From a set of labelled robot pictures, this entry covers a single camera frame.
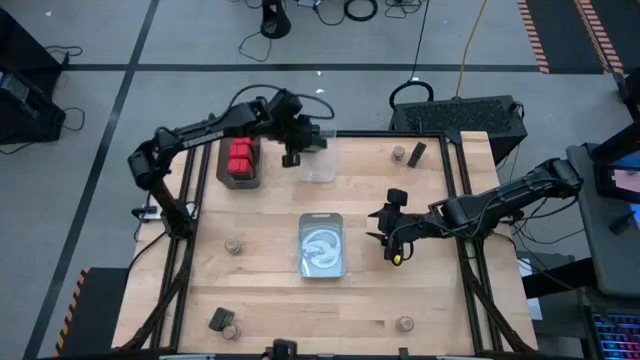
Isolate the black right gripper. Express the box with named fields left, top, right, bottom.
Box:
left=366, top=188, right=433, bottom=266

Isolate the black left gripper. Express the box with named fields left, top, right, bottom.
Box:
left=272, top=92, right=329, bottom=168

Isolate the black pepper tin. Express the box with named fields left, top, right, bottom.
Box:
left=407, top=141, right=428, bottom=169
left=208, top=306, right=236, bottom=333

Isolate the clear plastic bin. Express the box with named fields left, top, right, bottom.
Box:
left=298, top=128, right=339, bottom=184

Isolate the white plastic bin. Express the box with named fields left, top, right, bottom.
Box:
left=297, top=212, right=346, bottom=279

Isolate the dark grey plastic bin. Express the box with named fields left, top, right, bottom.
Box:
left=215, top=137, right=263, bottom=190

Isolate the black stand base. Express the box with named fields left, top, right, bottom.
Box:
left=259, top=0, right=292, bottom=40

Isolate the black perforated computer case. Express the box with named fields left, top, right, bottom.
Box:
left=388, top=94, right=529, bottom=165

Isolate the grey desk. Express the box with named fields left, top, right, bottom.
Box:
left=566, top=142, right=640, bottom=300

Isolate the small black desk gadget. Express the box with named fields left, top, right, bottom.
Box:
left=608, top=209, right=636, bottom=236

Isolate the black computer monitor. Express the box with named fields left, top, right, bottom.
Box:
left=589, top=122, right=640, bottom=204

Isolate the backlit rainbow keyboard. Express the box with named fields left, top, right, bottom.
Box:
left=590, top=312, right=640, bottom=360

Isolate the black hazard-striped mat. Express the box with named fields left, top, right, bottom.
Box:
left=53, top=267, right=130, bottom=357
left=517, top=0, right=626, bottom=76

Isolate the black equipment case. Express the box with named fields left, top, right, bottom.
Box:
left=0, top=69, right=68, bottom=146
left=0, top=8, right=65, bottom=84

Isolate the black equipment stand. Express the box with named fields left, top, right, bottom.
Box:
left=615, top=67, right=640, bottom=121

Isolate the black aluminium table frame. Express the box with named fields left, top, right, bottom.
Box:
left=119, top=113, right=539, bottom=357

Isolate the thin black floor cable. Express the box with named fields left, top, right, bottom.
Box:
left=237, top=30, right=274, bottom=64

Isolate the black looped cable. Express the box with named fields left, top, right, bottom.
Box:
left=388, top=0, right=435, bottom=112

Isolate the coiled black cable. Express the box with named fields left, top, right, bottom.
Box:
left=343, top=0, right=380, bottom=23

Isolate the yellow cable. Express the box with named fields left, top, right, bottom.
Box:
left=453, top=0, right=489, bottom=99

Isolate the black cable with plug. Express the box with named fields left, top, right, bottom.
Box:
left=45, top=44, right=84, bottom=66

